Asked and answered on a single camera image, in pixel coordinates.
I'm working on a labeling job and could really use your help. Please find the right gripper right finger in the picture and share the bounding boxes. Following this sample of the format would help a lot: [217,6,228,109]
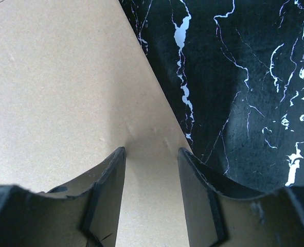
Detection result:
[177,148,304,246]

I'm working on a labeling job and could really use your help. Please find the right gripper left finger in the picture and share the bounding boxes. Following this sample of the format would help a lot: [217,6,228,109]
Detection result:
[0,147,126,246]

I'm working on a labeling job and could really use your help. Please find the cardboard box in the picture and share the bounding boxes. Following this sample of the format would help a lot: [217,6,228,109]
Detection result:
[0,1,188,246]

